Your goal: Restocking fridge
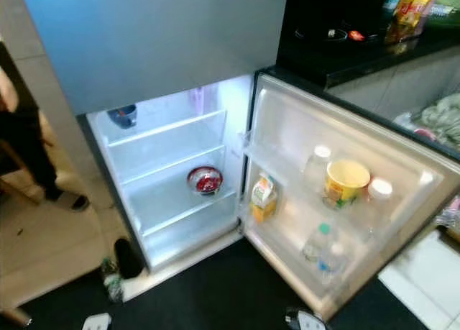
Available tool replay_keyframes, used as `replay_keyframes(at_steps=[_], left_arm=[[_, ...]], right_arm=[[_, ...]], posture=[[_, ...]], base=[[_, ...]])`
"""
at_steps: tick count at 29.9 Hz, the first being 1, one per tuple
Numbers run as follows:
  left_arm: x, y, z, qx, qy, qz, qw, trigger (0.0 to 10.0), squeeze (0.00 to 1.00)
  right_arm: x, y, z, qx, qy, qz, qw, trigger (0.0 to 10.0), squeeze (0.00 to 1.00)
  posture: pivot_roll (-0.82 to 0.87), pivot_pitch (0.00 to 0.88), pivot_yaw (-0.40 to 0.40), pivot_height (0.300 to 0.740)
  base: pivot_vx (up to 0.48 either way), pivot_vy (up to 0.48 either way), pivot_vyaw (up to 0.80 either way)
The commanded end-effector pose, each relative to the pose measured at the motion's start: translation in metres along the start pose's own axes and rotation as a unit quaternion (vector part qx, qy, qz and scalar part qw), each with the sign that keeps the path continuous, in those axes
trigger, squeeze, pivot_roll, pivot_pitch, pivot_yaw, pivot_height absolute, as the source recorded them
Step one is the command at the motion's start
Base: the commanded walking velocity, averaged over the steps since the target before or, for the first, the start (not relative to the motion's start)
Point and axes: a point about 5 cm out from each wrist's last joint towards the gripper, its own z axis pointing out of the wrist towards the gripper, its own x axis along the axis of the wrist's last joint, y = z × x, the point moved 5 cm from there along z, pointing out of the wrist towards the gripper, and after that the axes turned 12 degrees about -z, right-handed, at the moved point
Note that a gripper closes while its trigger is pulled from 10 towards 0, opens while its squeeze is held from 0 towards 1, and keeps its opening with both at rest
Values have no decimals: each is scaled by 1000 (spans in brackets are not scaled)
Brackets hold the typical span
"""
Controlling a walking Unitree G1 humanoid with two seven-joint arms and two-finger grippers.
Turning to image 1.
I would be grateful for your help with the steel bowl with red fruit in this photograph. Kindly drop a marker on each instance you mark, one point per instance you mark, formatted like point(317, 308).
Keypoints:
point(205, 182)

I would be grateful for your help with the tall clear water bottle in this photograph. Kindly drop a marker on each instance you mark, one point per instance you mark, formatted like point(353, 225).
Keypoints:
point(320, 244)

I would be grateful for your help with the yellow instant noodle cup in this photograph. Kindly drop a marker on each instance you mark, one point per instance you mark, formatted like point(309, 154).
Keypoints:
point(345, 188)

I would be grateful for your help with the small clear water bottle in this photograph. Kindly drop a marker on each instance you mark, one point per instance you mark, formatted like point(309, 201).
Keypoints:
point(332, 265)

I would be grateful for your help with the dark blue fridge dial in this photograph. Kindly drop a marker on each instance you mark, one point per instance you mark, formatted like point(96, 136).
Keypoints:
point(122, 116)

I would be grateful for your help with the glass fridge shelf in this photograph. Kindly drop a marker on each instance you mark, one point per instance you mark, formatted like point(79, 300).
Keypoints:
point(165, 127)
point(190, 213)
point(172, 162)

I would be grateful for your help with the grey fridge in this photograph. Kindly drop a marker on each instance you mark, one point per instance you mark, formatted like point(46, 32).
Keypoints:
point(151, 42)

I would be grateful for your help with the white-lined fridge door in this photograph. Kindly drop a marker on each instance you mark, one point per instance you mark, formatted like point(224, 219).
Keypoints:
point(302, 121)

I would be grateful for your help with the person in black trousers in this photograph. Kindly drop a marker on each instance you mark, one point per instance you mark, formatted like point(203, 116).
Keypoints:
point(29, 143)

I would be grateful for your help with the black slipper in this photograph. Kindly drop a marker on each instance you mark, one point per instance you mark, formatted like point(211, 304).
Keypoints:
point(129, 259)

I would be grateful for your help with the green label bottle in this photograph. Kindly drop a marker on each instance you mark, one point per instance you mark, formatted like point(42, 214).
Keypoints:
point(113, 281)

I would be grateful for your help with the white cap clear bottle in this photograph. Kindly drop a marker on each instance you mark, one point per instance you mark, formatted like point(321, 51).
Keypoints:
point(379, 200)
point(320, 168)

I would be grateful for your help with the black kitchen counter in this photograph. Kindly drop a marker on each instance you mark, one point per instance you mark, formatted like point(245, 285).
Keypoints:
point(330, 64)

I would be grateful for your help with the small white dish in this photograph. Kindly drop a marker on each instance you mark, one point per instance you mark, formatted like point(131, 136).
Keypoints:
point(336, 34)

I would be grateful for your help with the small red object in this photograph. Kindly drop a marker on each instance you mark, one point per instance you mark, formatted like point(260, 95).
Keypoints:
point(357, 36)

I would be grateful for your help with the yellow snack bag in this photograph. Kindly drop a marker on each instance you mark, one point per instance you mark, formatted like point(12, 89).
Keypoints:
point(413, 10)

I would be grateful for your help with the pale green cloth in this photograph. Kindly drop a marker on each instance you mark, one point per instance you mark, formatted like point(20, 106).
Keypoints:
point(438, 118)

